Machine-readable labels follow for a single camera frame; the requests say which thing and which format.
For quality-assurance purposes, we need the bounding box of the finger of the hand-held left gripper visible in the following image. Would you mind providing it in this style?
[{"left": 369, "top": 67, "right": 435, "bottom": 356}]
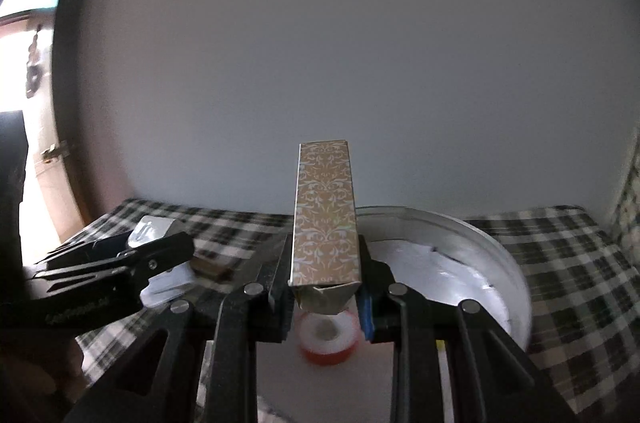
[
  {"left": 32, "top": 232, "right": 196, "bottom": 304},
  {"left": 46, "top": 237, "right": 132, "bottom": 268}
]

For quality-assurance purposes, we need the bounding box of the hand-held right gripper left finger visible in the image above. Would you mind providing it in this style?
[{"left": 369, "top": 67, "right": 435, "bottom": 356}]
[{"left": 62, "top": 233, "right": 296, "bottom": 423}]

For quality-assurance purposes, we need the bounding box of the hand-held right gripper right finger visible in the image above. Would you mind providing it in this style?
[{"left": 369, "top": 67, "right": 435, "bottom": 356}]
[{"left": 355, "top": 239, "right": 568, "bottom": 423}]

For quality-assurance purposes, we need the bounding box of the clear plastic bag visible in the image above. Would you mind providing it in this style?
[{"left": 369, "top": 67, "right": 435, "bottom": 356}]
[{"left": 127, "top": 215, "right": 195, "bottom": 308}]

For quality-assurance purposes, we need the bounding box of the gold patterned box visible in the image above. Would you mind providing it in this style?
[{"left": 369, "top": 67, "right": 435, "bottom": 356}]
[{"left": 287, "top": 139, "right": 362, "bottom": 315}]

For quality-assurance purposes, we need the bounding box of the round metal basin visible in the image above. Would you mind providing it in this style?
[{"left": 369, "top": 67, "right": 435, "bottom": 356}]
[{"left": 197, "top": 204, "right": 531, "bottom": 423}]

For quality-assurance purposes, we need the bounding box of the red tape roll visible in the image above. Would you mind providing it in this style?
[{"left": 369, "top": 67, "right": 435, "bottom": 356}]
[{"left": 298, "top": 310, "right": 362, "bottom": 365}]

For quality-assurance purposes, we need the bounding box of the dark brown box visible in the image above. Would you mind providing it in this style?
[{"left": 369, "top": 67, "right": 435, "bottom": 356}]
[{"left": 192, "top": 253, "right": 232, "bottom": 282}]

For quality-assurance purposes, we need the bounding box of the black upright panel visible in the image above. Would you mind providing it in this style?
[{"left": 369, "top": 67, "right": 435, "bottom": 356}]
[{"left": 0, "top": 110, "right": 27, "bottom": 276}]

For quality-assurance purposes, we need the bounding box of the metal door latch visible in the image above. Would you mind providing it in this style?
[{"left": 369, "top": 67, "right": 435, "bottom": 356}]
[{"left": 41, "top": 142, "right": 69, "bottom": 162}]

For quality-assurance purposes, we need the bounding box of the wooden door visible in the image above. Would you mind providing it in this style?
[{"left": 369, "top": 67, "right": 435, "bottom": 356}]
[{"left": 29, "top": 0, "right": 101, "bottom": 230}]

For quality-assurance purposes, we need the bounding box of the hanging door ornament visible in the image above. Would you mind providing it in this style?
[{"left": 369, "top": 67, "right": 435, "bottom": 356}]
[{"left": 26, "top": 27, "right": 45, "bottom": 98}]

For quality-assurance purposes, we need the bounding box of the plaid blanket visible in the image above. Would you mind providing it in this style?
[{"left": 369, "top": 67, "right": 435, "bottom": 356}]
[{"left": 75, "top": 197, "right": 640, "bottom": 423}]

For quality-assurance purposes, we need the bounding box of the plaid cloth bundle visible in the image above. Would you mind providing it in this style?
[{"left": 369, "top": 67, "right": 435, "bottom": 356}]
[{"left": 614, "top": 162, "right": 640, "bottom": 250}]

